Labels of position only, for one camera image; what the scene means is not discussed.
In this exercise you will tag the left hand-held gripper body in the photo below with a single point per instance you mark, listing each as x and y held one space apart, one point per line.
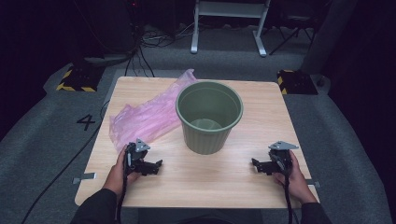
135 158

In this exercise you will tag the black tripod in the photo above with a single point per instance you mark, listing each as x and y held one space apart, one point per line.
295 28

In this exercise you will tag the dark stand with grey base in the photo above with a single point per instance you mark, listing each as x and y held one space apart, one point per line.
109 59

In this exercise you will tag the grey tape strip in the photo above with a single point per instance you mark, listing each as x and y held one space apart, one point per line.
84 178
313 183

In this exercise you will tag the black yellow striped base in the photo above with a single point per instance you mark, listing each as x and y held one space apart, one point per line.
297 82
79 79

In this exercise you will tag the green plastic bin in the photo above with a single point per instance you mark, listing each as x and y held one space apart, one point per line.
205 140

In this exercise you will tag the pink plastic bag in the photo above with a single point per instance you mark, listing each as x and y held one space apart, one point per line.
146 118

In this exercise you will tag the person's right hand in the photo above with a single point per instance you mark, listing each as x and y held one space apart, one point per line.
297 186

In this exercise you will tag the person's left hand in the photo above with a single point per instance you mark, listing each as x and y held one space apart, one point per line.
115 179

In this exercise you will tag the white metal stand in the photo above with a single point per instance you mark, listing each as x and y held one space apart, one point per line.
230 9

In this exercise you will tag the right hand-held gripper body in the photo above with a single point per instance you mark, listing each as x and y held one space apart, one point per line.
281 155

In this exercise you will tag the person's lap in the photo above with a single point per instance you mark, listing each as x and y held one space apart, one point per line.
199 218

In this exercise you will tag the grey pillar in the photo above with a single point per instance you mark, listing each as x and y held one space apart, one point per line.
327 34

